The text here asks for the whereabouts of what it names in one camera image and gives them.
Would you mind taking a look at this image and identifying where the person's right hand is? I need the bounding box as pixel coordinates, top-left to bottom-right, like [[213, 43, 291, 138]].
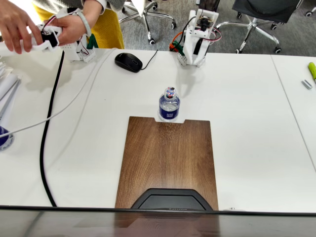
[[0, 6, 41, 54]]

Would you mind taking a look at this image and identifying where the white cable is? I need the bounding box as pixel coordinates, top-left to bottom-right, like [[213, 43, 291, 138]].
[[0, 48, 117, 138]]

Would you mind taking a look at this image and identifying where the white leader robot arm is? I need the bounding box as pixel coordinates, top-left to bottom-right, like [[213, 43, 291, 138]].
[[37, 7, 97, 64]]

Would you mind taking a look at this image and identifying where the person's left forearm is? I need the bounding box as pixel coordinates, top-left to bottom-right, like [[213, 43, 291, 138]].
[[81, 0, 117, 24]]

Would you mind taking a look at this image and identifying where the person in yellow trousers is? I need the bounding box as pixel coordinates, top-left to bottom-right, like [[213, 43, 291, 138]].
[[32, 0, 125, 50]]

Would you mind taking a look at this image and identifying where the thick black cable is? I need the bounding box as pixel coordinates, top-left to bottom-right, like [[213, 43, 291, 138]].
[[40, 50, 65, 207]]

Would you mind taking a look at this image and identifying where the green clamp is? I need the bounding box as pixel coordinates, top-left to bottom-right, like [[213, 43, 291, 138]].
[[86, 34, 99, 50], [170, 40, 186, 56]]

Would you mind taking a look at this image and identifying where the person's left hand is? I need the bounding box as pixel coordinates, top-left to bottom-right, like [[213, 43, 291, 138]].
[[49, 15, 86, 46]]

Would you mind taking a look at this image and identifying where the black Philips monitor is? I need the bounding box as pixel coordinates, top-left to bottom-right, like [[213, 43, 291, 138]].
[[0, 188, 316, 237]]

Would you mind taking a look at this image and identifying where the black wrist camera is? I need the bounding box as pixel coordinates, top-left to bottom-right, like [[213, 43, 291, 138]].
[[198, 15, 210, 32]]

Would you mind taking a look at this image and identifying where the blue bottle with sticker cap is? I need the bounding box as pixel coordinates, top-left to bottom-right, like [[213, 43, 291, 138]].
[[158, 86, 181, 123]]

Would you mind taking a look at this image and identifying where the pale green bangle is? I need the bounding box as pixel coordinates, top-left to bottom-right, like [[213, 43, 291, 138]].
[[76, 11, 92, 38]]

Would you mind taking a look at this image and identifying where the yellow-green marker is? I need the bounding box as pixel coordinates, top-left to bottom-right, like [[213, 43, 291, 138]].
[[308, 62, 316, 86]]

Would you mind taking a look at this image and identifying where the black office chair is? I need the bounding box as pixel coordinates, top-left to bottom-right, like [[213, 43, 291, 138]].
[[213, 0, 307, 54]]

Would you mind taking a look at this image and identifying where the orange cable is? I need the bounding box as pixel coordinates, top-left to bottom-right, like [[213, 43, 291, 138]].
[[171, 31, 185, 46]]

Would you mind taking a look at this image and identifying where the black computer mouse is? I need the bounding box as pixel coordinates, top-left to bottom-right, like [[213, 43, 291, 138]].
[[115, 49, 158, 74]]

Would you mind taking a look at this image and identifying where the brown wooden board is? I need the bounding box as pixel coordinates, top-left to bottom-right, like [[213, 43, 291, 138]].
[[115, 116, 219, 211]]

